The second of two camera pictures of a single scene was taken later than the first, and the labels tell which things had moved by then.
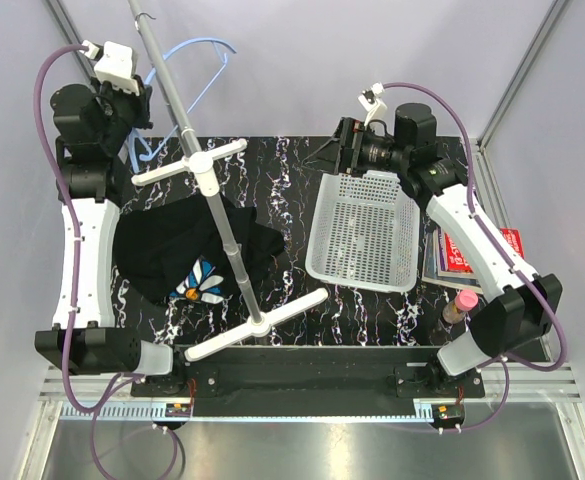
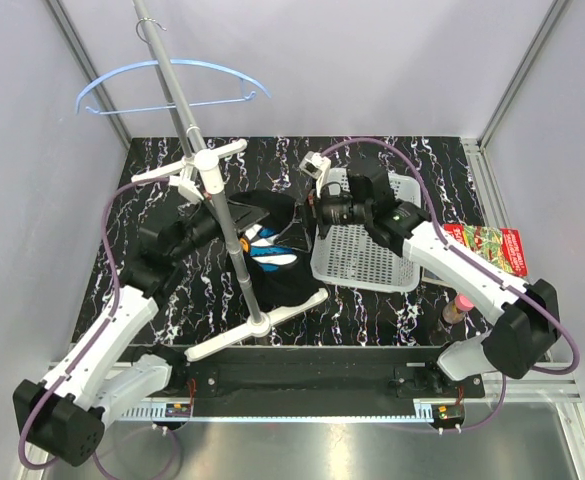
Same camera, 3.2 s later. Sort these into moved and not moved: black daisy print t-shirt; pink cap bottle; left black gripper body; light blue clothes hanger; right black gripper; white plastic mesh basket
Moved: light blue clothes hanger; left black gripper body; black daisy print t-shirt; right black gripper
Not moved: white plastic mesh basket; pink cap bottle
